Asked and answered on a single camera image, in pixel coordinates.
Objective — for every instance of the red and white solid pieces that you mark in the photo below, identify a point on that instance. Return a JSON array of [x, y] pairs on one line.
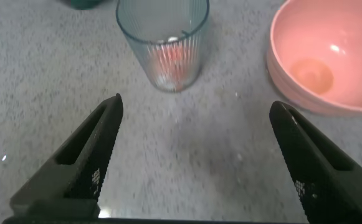
[[171, 60]]

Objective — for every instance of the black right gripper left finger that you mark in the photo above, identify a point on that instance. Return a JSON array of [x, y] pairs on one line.
[[74, 174]]

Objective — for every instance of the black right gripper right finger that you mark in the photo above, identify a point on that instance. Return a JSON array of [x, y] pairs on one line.
[[324, 174]]

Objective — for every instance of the teal plastic basin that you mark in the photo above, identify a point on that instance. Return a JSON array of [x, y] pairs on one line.
[[82, 3]]

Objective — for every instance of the clear plastic cup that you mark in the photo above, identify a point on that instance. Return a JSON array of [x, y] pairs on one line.
[[143, 18]]

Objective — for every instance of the pink bowl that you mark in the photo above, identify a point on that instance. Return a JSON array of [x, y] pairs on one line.
[[339, 31]]

